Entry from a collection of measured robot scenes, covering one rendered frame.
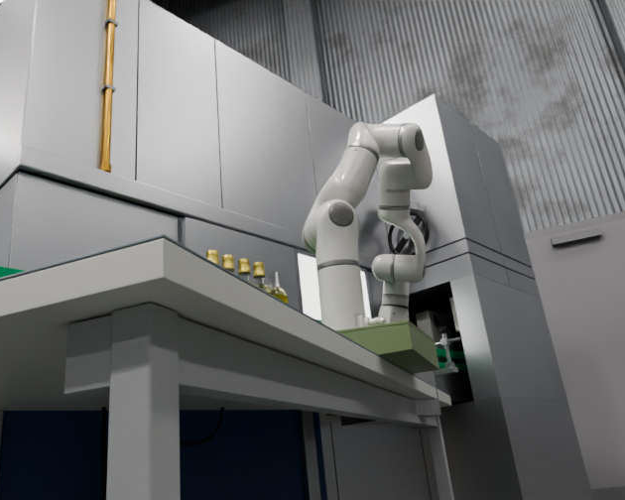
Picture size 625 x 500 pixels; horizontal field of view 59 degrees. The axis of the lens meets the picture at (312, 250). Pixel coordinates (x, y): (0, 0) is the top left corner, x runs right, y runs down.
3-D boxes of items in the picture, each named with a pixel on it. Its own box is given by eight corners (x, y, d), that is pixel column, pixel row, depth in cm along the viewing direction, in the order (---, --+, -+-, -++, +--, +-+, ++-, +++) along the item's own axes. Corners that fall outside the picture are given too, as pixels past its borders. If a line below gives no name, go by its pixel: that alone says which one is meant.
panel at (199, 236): (372, 350, 220) (360, 271, 233) (378, 349, 218) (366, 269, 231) (181, 327, 157) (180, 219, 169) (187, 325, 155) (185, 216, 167)
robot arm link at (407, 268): (375, 206, 147) (375, 284, 150) (425, 206, 143) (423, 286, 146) (381, 203, 155) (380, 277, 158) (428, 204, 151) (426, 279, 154)
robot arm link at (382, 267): (406, 252, 148) (371, 251, 151) (404, 291, 146) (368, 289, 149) (412, 263, 163) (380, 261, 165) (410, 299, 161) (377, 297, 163)
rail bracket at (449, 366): (432, 393, 207) (422, 334, 215) (472, 386, 196) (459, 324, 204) (425, 393, 203) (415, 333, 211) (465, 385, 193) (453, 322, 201)
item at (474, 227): (472, 315, 296) (441, 171, 329) (540, 297, 274) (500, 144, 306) (398, 298, 247) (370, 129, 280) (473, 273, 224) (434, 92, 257)
